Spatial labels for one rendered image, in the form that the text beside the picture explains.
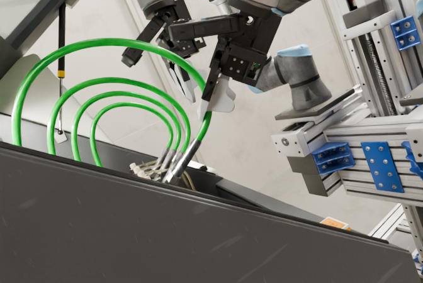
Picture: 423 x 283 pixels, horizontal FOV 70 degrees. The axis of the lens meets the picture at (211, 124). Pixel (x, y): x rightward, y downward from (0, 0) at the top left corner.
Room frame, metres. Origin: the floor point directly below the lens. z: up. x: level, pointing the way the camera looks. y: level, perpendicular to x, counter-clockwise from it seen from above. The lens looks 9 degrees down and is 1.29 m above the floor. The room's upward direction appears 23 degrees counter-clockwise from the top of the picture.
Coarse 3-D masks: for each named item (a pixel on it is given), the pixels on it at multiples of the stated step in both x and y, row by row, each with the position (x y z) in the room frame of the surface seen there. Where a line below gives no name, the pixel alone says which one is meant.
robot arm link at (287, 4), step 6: (282, 0) 0.56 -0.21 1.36; (288, 0) 0.55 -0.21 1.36; (294, 0) 0.54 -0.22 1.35; (300, 0) 0.54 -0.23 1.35; (276, 6) 0.59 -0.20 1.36; (282, 6) 0.58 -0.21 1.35; (288, 6) 0.57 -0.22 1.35; (294, 6) 0.56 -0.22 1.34; (300, 6) 0.58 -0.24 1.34; (276, 12) 0.60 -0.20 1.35; (282, 12) 0.59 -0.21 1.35; (288, 12) 0.60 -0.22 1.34
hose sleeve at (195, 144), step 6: (192, 144) 0.54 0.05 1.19; (198, 144) 0.54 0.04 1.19; (186, 150) 0.54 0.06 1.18; (192, 150) 0.54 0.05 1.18; (186, 156) 0.54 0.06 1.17; (192, 156) 0.54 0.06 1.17; (180, 162) 0.54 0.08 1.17; (186, 162) 0.54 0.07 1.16; (180, 168) 0.54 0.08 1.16; (174, 174) 0.54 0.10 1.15; (180, 174) 0.54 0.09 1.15
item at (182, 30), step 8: (216, 16) 0.50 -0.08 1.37; (224, 16) 0.48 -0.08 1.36; (232, 16) 0.47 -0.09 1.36; (176, 24) 0.49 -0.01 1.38; (184, 24) 0.48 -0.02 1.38; (192, 24) 0.48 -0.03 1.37; (200, 24) 0.48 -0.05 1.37; (208, 24) 0.48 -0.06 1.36; (216, 24) 0.48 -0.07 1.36; (224, 24) 0.47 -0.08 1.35; (232, 24) 0.47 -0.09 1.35; (176, 32) 0.49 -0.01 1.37; (184, 32) 0.49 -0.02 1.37; (192, 32) 0.48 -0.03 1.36; (200, 32) 0.48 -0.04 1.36; (208, 32) 0.48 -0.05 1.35; (216, 32) 0.48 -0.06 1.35; (224, 32) 0.48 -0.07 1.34; (232, 32) 0.48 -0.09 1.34; (176, 40) 0.49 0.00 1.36; (184, 40) 0.50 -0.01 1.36
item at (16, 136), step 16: (64, 48) 0.54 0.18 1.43; (80, 48) 0.55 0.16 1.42; (144, 48) 0.54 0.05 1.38; (160, 48) 0.54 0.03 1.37; (48, 64) 0.55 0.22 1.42; (32, 80) 0.55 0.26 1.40; (16, 96) 0.55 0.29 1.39; (16, 112) 0.55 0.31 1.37; (208, 112) 0.54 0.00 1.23; (16, 128) 0.55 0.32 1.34; (16, 144) 0.55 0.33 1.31
